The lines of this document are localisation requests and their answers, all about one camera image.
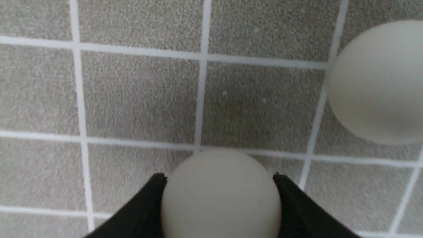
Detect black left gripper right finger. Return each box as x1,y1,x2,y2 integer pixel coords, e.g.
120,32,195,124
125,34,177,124
273,174,360,238

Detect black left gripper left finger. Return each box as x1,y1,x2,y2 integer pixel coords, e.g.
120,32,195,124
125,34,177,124
86,173,167,238

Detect white ball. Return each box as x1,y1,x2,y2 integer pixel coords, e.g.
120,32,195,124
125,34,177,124
328,20,423,145
161,149,282,238

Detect grey checked tablecloth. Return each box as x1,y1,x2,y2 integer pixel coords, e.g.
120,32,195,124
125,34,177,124
1,0,422,238

